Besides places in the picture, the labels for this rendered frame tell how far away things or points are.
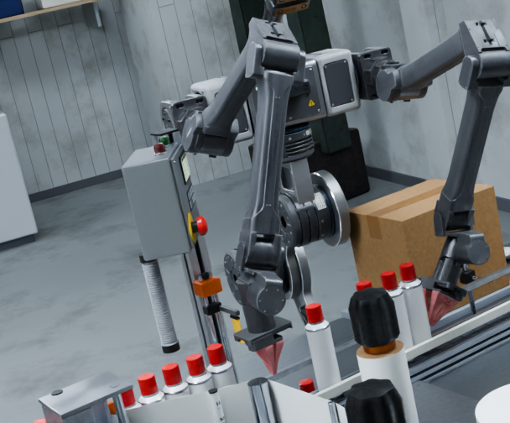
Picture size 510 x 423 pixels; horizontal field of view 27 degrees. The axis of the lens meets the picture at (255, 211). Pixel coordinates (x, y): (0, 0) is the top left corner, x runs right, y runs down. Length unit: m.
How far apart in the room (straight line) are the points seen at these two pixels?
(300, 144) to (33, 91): 7.55
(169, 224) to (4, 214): 6.42
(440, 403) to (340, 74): 0.91
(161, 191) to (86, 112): 8.18
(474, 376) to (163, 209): 0.80
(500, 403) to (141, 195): 0.76
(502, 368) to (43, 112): 8.06
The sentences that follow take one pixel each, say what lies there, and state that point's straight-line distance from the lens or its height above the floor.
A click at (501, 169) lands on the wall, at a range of 6.45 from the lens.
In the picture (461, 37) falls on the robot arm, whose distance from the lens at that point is 2.26.
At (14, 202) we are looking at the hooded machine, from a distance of 8.38.
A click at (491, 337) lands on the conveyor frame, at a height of 0.86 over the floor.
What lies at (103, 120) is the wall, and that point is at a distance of 10.20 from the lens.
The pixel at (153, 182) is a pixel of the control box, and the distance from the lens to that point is 1.99.
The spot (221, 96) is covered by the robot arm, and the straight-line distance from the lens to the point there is 2.26.
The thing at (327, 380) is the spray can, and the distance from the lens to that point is 2.23.
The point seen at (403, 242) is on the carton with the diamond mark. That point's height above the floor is 1.07.
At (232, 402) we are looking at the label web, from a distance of 1.96.
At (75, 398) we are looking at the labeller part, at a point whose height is 1.14.
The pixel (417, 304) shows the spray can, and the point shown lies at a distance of 2.34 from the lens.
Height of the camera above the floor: 1.81
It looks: 14 degrees down
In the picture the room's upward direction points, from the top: 13 degrees counter-clockwise
